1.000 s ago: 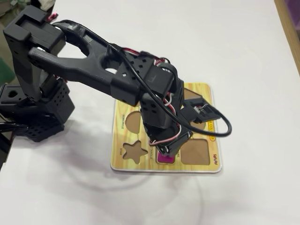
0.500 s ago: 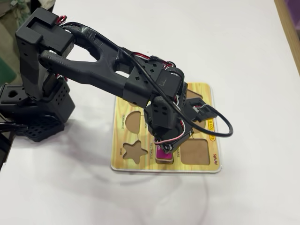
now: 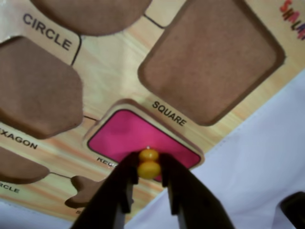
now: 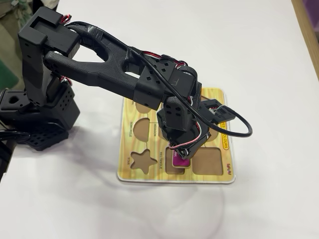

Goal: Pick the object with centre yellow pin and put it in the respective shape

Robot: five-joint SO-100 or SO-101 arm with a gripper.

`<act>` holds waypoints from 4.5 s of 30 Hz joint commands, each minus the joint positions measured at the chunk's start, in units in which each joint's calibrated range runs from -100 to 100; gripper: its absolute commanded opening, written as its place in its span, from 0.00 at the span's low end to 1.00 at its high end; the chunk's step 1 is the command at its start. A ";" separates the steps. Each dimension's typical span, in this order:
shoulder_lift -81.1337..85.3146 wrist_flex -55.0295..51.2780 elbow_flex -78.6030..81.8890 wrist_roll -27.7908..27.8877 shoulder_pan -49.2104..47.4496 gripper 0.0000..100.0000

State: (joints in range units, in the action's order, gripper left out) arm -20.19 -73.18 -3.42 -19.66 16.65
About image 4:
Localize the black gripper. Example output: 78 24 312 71
157 96 212 160

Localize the pink rectangle piece yellow pin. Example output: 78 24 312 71
171 149 191 168

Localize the wooden shape puzzle board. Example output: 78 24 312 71
116 87 237 185

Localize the leaf patterned cloth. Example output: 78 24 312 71
0 0 44 25

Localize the red white servo wire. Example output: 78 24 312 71
168 131 210 155

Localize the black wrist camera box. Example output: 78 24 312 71
200 99 237 123

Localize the black camera cable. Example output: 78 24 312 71
66 21 253 139

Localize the black power cable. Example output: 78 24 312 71
0 129 31 143

